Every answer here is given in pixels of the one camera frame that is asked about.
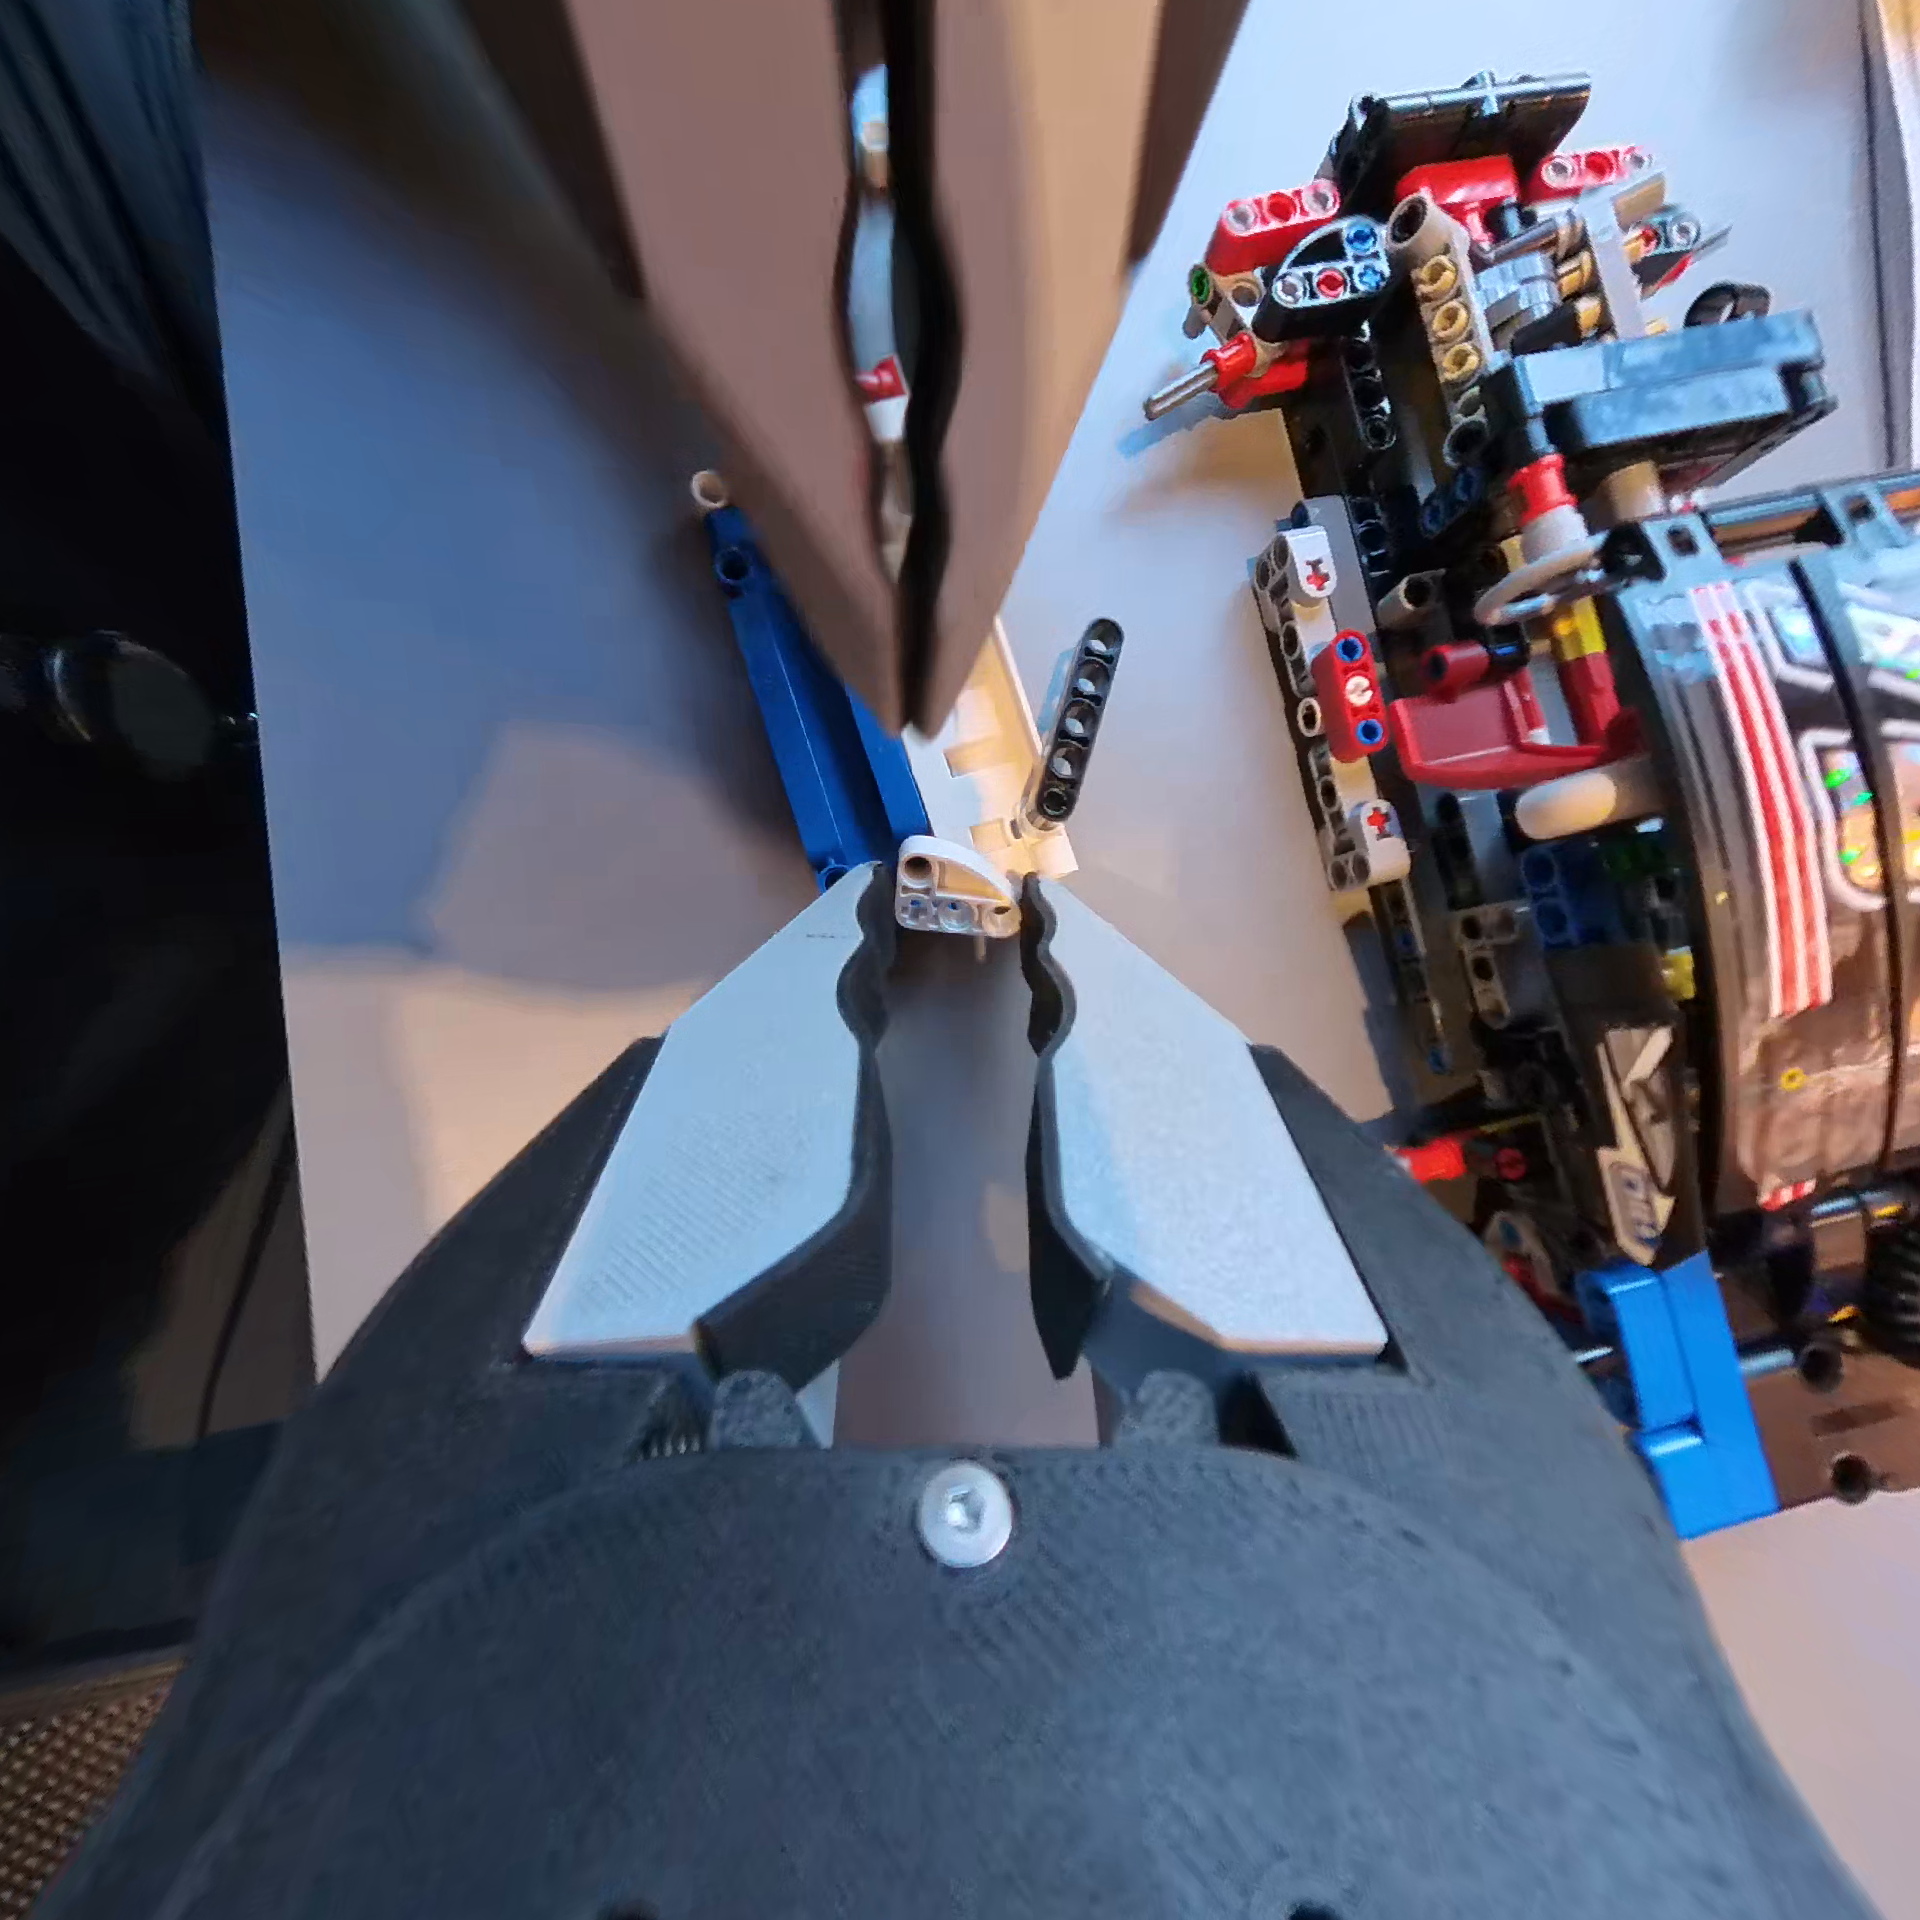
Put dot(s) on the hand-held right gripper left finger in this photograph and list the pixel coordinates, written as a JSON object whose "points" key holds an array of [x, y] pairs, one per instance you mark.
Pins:
{"points": [[704, 1186]]}

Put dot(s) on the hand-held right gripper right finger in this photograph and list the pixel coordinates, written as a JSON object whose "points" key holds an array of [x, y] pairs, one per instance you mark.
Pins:
{"points": [[1201, 1186]]}

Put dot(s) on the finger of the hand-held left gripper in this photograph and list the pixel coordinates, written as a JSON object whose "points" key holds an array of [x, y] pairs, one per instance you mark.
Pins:
{"points": [[1049, 195], [721, 195]]}

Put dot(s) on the small white curved brick piece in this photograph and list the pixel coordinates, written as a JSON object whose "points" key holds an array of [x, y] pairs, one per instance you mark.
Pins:
{"points": [[953, 885]]}

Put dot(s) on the white and blue brick assembly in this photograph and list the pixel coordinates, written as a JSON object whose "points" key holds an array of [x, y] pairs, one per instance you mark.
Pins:
{"points": [[786, 676]]}

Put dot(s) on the grey desk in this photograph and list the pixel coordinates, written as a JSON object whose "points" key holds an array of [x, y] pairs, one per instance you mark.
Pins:
{"points": [[524, 676]]}

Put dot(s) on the black holed brick beam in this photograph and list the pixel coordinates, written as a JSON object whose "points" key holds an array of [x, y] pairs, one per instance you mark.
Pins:
{"points": [[1085, 706]]}

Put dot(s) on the multicoloured brick vehicle model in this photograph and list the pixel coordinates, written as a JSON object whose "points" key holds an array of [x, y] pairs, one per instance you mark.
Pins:
{"points": [[1501, 720]]}

